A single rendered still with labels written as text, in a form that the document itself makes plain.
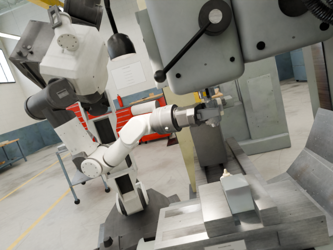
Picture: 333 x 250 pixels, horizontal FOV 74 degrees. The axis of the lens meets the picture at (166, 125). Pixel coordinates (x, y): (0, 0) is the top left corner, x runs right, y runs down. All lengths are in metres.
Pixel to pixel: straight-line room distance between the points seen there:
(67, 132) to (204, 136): 0.53
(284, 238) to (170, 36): 0.49
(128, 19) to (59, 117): 9.44
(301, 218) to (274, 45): 0.36
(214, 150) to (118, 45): 0.58
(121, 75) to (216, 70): 9.56
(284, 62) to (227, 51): 9.85
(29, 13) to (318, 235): 11.91
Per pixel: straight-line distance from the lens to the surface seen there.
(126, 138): 0.73
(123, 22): 10.22
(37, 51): 0.99
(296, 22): 0.58
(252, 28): 0.55
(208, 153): 0.96
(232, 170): 0.90
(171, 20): 0.56
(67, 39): 0.86
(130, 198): 1.42
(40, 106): 0.87
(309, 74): 0.94
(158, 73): 0.51
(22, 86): 12.26
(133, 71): 9.92
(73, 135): 0.85
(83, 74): 0.90
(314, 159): 0.88
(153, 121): 0.68
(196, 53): 0.55
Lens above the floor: 1.36
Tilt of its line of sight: 11 degrees down
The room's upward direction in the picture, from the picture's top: 17 degrees counter-clockwise
